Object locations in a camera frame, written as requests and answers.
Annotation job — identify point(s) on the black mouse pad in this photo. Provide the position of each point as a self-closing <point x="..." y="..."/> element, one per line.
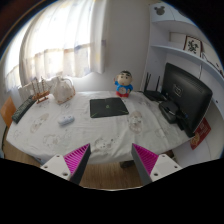
<point x="107" y="107"/>

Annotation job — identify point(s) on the white wall shelf unit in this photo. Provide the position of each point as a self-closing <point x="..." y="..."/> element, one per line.
<point x="168" y="29"/>

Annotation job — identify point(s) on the black computer monitor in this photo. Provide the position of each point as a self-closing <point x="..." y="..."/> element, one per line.
<point x="187" y="99"/>

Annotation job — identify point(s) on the black keyboard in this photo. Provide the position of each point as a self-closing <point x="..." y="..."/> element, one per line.
<point x="22" y="109"/>

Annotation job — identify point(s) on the wooden model ship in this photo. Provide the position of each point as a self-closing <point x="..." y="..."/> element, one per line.
<point x="40" y="91"/>

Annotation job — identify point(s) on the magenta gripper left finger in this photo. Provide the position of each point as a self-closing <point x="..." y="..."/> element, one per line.
<point x="71" y="166"/>

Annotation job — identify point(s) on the framed picture on shelf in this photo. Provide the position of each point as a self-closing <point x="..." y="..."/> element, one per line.
<point x="193" y="45"/>

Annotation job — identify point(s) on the white patterned tablecloth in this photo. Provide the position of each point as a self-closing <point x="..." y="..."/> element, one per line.
<point x="39" y="134"/>

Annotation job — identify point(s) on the orange wooden chair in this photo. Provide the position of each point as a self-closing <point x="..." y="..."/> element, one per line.
<point x="7" y="111"/>

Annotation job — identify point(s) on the white woven handbag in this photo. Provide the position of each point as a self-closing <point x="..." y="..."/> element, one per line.
<point x="63" y="90"/>

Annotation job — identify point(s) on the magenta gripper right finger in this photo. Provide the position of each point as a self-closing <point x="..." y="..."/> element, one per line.
<point x="150" y="166"/>

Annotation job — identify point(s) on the black wifi router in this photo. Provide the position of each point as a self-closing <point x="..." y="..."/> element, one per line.
<point x="152" y="95"/>

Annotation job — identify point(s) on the red decorative card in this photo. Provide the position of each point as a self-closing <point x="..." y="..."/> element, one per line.
<point x="200" y="134"/>

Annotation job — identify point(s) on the white sheer curtain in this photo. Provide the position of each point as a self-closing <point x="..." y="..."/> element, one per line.
<point x="67" y="38"/>

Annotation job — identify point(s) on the white computer mouse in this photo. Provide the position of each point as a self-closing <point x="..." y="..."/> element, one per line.
<point x="64" y="120"/>

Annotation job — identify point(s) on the cartoon boy figurine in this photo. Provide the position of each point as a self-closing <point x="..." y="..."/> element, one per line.
<point x="123" y="82"/>

